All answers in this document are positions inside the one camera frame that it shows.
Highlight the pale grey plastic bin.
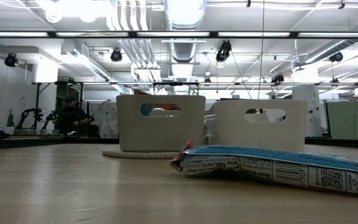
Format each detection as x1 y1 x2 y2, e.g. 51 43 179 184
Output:
116 95 206 152

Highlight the white patterned draped cloth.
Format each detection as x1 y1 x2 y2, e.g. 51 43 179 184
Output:
88 101 119 138

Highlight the white ceiling pipe bundle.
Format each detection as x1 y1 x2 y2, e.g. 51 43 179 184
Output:
106 0 165 82

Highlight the black ceiling spotlight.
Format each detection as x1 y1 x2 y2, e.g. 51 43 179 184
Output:
110 48 123 63
329 51 344 63
4 52 19 68
215 39 232 63
271 73 285 85

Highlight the person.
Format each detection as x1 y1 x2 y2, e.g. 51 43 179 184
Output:
53 96 96 138

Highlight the white plastic bin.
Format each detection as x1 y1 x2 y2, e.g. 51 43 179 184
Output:
208 99 308 152

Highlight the office partition panel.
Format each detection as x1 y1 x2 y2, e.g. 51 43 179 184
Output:
324 100 358 140

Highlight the round woven rope mat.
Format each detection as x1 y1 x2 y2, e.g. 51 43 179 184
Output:
101 149 181 160

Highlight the white rectangular air duct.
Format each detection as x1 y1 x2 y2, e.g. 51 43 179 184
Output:
60 42 130 94

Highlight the thin hanging cable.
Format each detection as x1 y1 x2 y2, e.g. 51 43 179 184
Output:
257 0 265 94

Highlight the black rail with light strips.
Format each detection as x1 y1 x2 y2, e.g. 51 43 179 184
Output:
0 30 358 39

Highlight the black aluminium table frame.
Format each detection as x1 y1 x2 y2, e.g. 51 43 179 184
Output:
0 136 358 151

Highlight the grey ceiling duct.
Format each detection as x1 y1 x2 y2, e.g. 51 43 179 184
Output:
293 14 358 68

